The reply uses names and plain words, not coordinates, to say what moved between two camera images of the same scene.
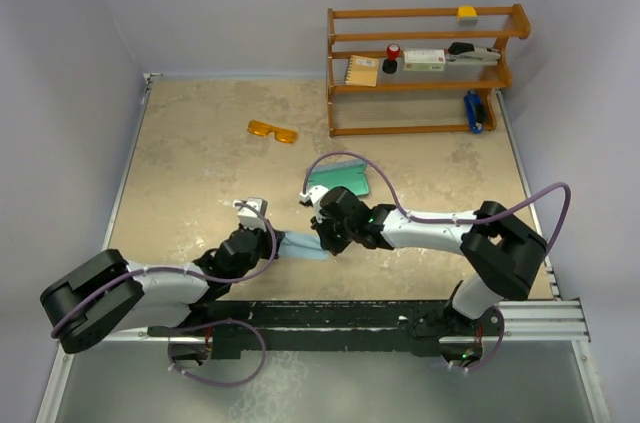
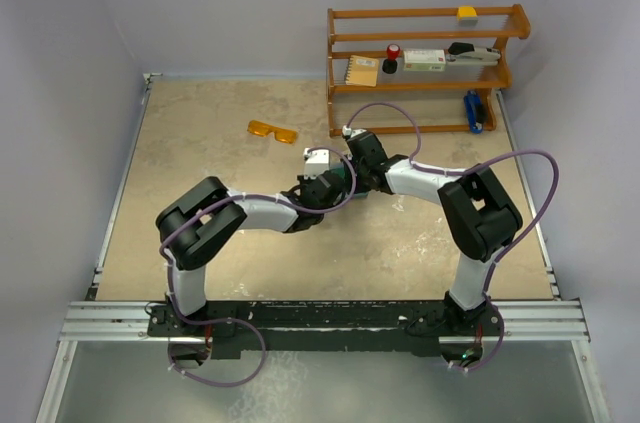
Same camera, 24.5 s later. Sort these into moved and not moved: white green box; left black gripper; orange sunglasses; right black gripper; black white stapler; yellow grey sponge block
Moved: left black gripper; right black gripper
Not moved: white green box; yellow grey sponge block; black white stapler; orange sunglasses
